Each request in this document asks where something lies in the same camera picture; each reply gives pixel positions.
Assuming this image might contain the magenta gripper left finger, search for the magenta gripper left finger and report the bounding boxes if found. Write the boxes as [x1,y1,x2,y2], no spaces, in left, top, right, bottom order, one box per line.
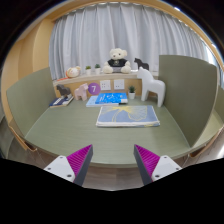
[44,144,93,186]

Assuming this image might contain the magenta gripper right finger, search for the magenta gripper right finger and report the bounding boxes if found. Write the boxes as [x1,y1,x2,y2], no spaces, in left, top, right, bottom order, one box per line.
[134,144,181,185]

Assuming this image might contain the blue yellow towel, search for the blue yellow towel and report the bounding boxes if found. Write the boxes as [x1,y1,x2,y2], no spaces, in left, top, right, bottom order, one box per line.
[96,105,160,127]

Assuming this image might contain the dark blue notebook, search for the dark blue notebook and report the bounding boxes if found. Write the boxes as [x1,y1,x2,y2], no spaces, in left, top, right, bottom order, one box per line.
[49,96,74,108]

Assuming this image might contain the pink horse figurine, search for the pink horse figurine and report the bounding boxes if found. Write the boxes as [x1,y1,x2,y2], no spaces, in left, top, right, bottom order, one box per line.
[74,83,88,101]

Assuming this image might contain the blue book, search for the blue book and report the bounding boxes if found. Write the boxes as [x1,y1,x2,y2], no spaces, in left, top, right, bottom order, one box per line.
[86,93,128,107]

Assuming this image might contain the dark brown horse figurine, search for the dark brown horse figurine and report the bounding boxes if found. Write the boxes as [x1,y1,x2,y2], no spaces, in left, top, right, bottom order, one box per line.
[56,84,71,96]

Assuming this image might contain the small potted plant on bed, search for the small potted plant on bed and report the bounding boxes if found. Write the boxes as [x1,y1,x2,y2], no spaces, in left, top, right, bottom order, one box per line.
[128,85,136,99]

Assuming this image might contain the purple number seven disc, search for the purple number seven disc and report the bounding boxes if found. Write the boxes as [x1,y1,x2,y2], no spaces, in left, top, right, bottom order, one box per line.
[88,83,101,95]

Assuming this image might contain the green left cushion panel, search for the green left cushion panel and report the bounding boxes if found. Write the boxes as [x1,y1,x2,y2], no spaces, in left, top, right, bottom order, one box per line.
[6,68,56,136]

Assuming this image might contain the green cushion panel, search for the green cushion panel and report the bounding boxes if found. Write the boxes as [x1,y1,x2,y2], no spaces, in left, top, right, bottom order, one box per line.
[6,68,56,136]
[159,55,218,146]

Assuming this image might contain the white horse figurine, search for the white horse figurine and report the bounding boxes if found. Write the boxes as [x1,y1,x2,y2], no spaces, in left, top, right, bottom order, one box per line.
[137,67,166,107]

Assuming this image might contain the green right cushion panel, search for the green right cushion panel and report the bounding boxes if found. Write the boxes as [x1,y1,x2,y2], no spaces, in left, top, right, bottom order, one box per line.
[159,55,218,146]

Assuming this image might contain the orange white plush toy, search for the orange white plush toy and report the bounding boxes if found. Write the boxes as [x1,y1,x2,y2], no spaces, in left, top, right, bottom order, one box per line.
[66,66,81,78]

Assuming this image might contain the left potted plant on shelf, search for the left potted plant on shelf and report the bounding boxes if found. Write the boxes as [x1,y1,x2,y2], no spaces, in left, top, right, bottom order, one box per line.
[85,65,91,75]

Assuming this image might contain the potted plant on shelf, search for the potted plant on shelf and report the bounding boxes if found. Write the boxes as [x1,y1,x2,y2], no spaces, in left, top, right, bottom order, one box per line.
[95,64,101,75]
[85,65,91,75]

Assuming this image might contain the black horse figurine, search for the black horse figurine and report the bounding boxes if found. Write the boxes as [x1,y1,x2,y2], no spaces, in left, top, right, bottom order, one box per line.
[134,58,149,70]

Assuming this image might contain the right potted plant on shelf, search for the right potted plant on shelf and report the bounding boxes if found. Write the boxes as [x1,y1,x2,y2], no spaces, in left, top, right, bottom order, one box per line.
[95,64,101,75]

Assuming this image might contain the white teddy bear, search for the white teddy bear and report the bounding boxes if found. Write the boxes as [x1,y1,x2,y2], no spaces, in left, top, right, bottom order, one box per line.
[103,48,131,74]

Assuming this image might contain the grey white curtain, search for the grey white curtain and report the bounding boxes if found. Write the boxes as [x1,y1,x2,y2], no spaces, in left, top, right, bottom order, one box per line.
[49,3,216,80]

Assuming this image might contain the left white wall socket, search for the left white wall socket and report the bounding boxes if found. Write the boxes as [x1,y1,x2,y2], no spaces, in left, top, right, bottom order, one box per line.
[100,80,111,91]

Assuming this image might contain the white wall socket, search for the white wall socket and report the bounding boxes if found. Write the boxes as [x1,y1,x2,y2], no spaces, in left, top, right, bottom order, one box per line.
[114,79,124,90]
[100,80,111,91]

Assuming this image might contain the right white wall socket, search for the right white wall socket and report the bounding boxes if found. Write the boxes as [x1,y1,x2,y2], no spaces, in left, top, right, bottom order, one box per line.
[114,79,124,90]

